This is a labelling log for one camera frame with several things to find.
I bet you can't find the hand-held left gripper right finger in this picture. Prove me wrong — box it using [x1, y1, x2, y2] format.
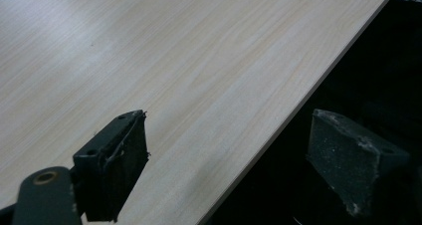
[306, 109, 411, 217]

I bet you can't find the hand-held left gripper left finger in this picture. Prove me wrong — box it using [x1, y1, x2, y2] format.
[72, 110, 150, 223]

